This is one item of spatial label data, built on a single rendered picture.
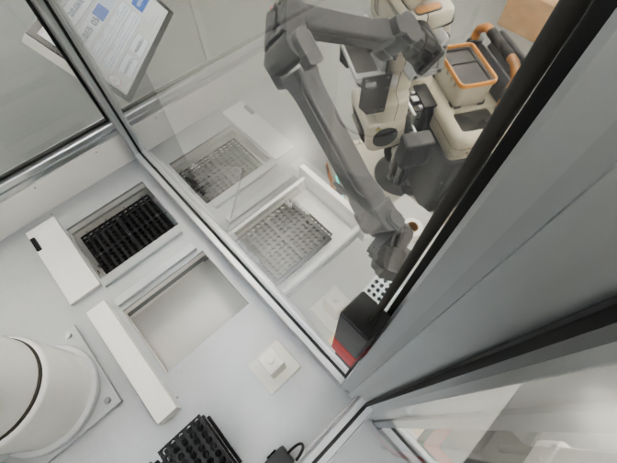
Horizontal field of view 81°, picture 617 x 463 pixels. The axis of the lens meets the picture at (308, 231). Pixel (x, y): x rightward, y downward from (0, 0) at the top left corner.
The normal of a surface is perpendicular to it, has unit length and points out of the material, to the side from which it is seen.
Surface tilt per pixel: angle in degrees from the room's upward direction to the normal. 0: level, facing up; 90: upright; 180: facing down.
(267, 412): 0
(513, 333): 90
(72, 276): 0
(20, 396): 90
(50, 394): 90
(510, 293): 90
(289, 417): 0
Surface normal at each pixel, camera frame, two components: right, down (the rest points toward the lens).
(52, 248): 0.00, -0.47
